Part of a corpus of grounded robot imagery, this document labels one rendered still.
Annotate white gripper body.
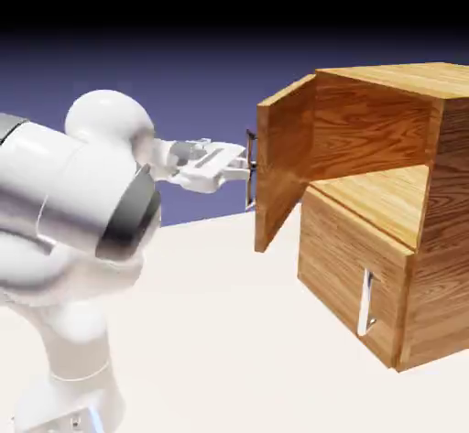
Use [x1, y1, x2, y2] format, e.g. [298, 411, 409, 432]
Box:
[178, 141, 248, 195]

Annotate dark metal door handle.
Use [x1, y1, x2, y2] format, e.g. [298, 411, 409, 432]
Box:
[244, 128, 258, 211]

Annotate open wooden cabinet door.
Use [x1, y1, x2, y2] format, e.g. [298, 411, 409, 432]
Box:
[254, 72, 319, 254]

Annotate closed wooden cabinet door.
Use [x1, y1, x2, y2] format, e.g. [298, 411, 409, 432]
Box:
[297, 185, 414, 371]

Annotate light wood cabinet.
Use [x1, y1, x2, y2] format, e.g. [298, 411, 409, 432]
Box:
[297, 61, 469, 373]

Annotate shiny silver door handle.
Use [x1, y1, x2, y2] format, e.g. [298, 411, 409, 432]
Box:
[356, 267, 379, 338]

